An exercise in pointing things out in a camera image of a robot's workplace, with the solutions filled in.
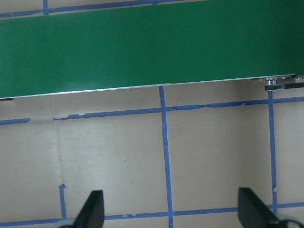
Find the green conveyor belt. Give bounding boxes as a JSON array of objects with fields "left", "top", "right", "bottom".
[{"left": 0, "top": 0, "right": 304, "bottom": 100}]

